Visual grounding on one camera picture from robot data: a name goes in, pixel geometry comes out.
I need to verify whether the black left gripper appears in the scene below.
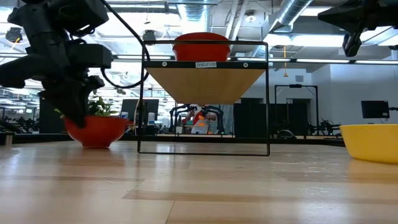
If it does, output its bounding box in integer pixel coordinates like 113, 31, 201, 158
0, 43, 113, 129

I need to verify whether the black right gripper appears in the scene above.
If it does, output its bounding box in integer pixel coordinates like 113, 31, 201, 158
318, 0, 398, 57

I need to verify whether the red floral mini bowl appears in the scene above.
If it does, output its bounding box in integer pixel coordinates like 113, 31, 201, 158
172, 32, 231, 62
64, 114, 129, 149

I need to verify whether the yellow bowl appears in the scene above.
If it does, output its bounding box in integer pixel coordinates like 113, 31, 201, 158
338, 123, 398, 165

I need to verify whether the green leafy plant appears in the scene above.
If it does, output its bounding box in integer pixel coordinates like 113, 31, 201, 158
54, 90, 119, 118

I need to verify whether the long ceiling light strip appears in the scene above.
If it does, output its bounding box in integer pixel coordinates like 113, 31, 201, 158
295, 58, 351, 64
116, 55, 172, 60
354, 60, 398, 65

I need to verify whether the black room divider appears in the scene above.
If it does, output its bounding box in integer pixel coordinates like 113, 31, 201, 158
39, 98, 68, 134

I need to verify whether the black computer monitor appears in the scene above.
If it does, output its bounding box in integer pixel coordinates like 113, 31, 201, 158
120, 98, 160, 125

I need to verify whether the small black grey block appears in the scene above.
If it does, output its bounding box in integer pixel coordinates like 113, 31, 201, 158
0, 130, 15, 146

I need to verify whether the black ceiling speaker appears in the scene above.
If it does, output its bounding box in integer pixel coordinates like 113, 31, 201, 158
142, 29, 157, 42

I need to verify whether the black ceiling spotlight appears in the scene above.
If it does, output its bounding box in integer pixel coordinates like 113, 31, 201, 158
5, 27, 22, 44

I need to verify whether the person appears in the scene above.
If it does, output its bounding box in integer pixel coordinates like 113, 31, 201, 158
185, 105, 218, 135

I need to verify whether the black dome object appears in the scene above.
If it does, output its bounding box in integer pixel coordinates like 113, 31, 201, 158
276, 129, 297, 139

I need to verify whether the dark cabinet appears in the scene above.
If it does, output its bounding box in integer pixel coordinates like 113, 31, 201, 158
233, 98, 308, 137

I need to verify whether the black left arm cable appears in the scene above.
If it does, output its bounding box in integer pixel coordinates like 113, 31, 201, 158
98, 0, 152, 90

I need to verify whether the large silver air duct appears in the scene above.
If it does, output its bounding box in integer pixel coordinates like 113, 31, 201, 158
275, 0, 314, 26

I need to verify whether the black stand frame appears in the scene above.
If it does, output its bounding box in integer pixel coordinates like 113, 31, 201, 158
274, 83, 319, 137

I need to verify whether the yellow hanging cord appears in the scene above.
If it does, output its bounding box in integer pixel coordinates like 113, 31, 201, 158
282, 45, 289, 78

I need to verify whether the black wall monitor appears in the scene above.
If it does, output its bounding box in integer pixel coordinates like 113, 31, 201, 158
361, 100, 391, 119

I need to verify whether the black frame wooden shelf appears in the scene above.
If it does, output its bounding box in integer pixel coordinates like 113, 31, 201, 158
137, 39, 271, 157

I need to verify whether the ribbed silver air duct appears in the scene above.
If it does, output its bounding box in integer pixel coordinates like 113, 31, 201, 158
177, 2, 206, 22

